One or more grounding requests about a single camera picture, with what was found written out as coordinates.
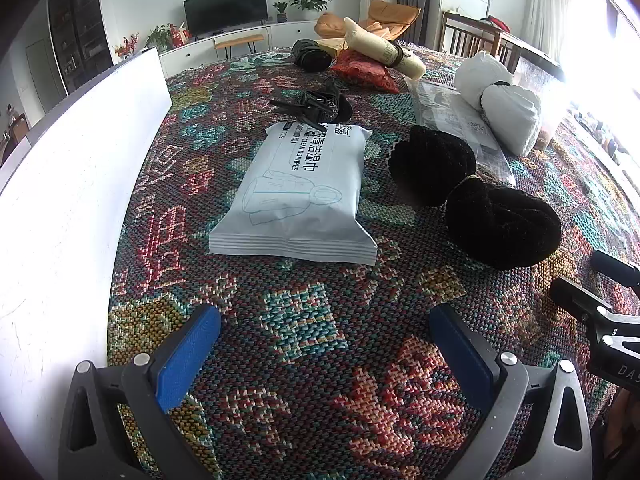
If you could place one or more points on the black folded umbrella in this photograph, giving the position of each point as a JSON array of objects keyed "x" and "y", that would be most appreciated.
[{"x": 310, "y": 57}]

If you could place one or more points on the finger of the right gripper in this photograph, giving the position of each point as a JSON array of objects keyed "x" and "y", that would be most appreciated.
[
  {"x": 623, "y": 273},
  {"x": 613, "y": 338}
]

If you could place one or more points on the white wet wipes pack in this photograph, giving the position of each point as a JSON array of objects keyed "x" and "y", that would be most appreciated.
[{"x": 299, "y": 198}]

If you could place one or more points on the small wooden bench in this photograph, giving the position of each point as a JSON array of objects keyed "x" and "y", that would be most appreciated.
[{"x": 227, "y": 44}]

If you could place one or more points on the dark glass cabinet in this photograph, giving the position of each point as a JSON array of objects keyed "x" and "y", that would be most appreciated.
[{"x": 78, "y": 40}]

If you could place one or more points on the cream rolled towel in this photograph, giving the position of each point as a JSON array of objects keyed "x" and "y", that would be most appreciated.
[{"x": 384, "y": 51}]

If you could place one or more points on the wooden chair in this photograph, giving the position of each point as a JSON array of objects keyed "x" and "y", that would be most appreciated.
[{"x": 466, "y": 37}]

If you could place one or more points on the green potted plant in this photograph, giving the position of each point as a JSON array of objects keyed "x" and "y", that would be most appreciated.
[{"x": 311, "y": 9}]

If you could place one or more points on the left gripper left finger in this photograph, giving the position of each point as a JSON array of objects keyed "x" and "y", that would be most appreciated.
[{"x": 93, "y": 440}]

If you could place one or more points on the small potted plant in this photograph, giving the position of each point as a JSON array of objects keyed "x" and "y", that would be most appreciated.
[{"x": 281, "y": 8}]

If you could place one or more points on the white towel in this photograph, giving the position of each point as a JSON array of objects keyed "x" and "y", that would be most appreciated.
[{"x": 512, "y": 112}]

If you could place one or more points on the clear plastic bag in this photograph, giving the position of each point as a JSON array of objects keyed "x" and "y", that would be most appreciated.
[{"x": 441, "y": 108}]

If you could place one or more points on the orange lounge chair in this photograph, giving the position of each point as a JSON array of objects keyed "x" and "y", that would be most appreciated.
[{"x": 385, "y": 19}]

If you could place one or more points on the red embroidered pouch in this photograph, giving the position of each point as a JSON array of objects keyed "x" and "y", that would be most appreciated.
[{"x": 356, "y": 68}]

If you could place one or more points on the red flower bouquet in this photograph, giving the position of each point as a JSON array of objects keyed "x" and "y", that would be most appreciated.
[{"x": 127, "y": 47}]

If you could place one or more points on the white tv cabinet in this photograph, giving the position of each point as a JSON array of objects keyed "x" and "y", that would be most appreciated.
[{"x": 201, "y": 52}]

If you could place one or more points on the black flat television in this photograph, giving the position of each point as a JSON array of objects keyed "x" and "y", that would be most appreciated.
[{"x": 204, "y": 16}]

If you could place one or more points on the white cardboard box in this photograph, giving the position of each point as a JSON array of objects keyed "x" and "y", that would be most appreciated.
[{"x": 63, "y": 202}]

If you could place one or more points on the patterned woven table cloth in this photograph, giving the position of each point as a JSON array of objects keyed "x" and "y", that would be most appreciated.
[{"x": 326, "y": 370}]

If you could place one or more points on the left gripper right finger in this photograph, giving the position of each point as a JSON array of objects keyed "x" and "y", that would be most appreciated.
[{"x": 555, "y": 443}]

